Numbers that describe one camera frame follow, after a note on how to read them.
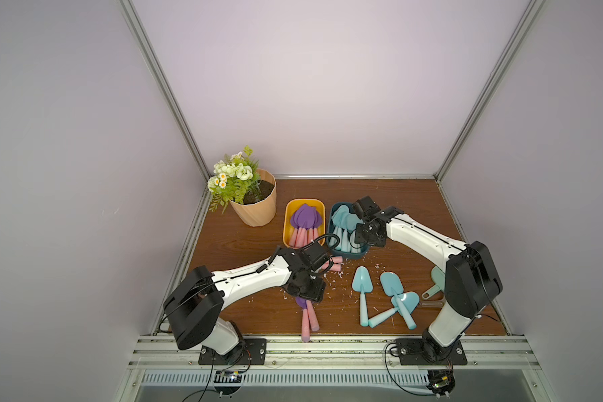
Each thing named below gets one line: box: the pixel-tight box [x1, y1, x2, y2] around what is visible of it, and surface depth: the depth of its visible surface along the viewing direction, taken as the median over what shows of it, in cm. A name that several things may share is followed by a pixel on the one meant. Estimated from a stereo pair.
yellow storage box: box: [283, 198, 326, 249], surface depth 105 cm
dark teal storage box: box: [326, 201, 371, 260], surface depth 99 cm
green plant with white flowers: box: [206, 145, 263, 215], surface depth 82 cm
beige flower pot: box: [229, 168, 278, 227], surface depth 94 cm
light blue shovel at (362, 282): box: [351, 265, 374, 327], surface depth 87 cm
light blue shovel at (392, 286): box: [379, 271, 418, 330], surface depth 87 cm
